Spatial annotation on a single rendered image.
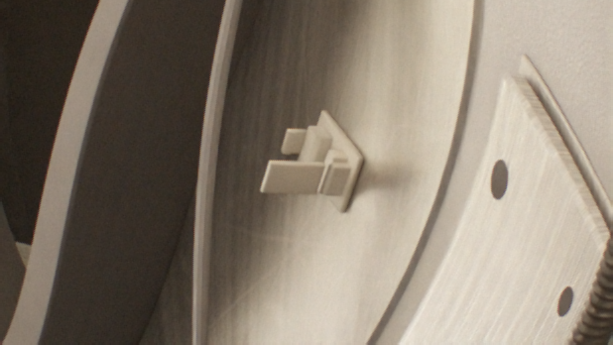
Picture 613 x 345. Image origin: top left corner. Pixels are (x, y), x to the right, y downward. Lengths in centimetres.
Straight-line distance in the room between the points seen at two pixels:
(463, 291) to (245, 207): 14
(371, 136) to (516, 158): 10
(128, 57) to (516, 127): 17
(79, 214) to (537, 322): 24
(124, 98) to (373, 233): 9
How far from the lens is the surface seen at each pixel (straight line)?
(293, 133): 95
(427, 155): 92
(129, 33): 98
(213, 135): 95
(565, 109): 84
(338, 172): 94
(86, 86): 99
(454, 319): 87
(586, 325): 77
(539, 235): 83
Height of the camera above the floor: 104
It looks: 5 degrees down
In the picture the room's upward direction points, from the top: 5 degrees clockwise
